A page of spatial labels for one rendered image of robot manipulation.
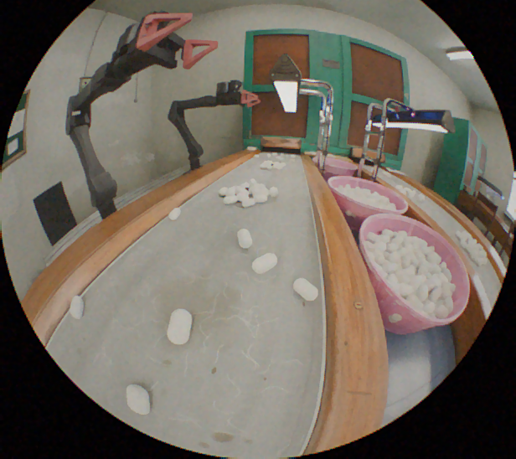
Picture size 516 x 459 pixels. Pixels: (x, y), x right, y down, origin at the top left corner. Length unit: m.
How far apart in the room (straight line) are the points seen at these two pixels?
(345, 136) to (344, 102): 0.25
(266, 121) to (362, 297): 1.16
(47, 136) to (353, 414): 2.25
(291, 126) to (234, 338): 1.17
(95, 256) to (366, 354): 0.35
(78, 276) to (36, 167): 1.85
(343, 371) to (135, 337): 0.19
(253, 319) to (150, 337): 0.11
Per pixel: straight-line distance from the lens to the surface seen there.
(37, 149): 2.11
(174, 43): 0.36
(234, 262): 0.21
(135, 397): 0.18
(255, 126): 1.22
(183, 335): 0.16
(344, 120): 1.23
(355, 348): 0.16
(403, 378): 0.32
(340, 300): 0.17
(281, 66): 0.43
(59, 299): 0.30
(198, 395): 0.17
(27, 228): 2.13
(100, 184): 0.51
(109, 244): 0.30
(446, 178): 3.05
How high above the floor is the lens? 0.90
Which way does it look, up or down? 26 degrees down
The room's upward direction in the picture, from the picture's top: 2 degrees clockwise
